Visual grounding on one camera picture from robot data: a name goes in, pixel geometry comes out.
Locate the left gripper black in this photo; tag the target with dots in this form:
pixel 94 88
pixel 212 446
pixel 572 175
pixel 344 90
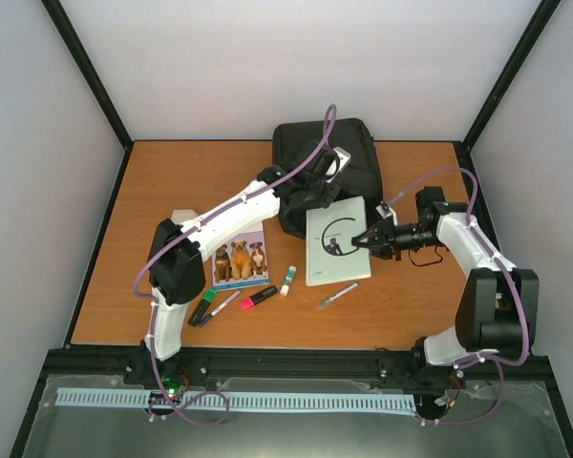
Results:
pixel 325 200

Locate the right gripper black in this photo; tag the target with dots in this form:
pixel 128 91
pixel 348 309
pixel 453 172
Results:
pixel 385 240

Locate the grey book letter G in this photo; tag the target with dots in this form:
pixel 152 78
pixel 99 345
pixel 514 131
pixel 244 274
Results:
pixel 330 256

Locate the black student backpack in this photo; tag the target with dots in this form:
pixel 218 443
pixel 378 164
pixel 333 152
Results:
pixel 298 147

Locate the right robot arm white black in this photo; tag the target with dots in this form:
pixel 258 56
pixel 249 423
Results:
pixel 496 315

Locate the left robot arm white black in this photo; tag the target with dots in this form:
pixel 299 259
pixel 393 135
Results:
pixel 179 250

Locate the silver white pen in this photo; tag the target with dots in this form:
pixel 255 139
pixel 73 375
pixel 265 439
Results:
pixel 326 302

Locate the white glue stick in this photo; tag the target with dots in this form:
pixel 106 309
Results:
pixel 288 280

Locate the dog picture book purple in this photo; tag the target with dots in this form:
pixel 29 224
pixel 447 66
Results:
pixel 241 261

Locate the pink black highlighter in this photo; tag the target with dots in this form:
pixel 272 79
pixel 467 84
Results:
pixel 258 297

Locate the beige fabric pencil case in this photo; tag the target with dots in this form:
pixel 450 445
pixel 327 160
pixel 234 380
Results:
pixel 183 215

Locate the green black highlighter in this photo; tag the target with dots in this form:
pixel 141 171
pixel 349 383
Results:
pixel 202 307

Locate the blue white marker pen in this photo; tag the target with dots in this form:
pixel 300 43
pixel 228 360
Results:
pixel 219 308

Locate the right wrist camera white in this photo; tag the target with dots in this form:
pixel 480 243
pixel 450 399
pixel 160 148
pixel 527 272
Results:
pixel 385 211

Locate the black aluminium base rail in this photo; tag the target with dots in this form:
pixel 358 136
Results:
pixel 206 367

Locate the left black frame post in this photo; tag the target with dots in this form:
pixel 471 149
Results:
pixel 69 36

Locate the black frame post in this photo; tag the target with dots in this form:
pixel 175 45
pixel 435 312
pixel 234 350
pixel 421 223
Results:
pixel 525 45
pixel 69 36

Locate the right black frame post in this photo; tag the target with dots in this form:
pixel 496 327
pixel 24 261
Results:
pixel 525 45

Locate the light blue cable duct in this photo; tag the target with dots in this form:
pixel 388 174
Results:
pixel 245 402

